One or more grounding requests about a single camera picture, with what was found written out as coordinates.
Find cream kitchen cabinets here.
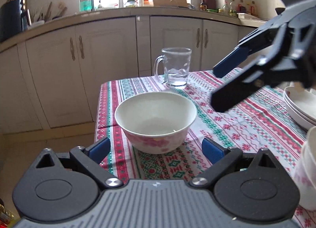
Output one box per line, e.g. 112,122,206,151
1,7,263,134

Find white fruit plate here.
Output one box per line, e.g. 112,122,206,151
284,87,316,121
284,98,315,130

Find clear glass mug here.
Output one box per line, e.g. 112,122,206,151
154,47,192,89

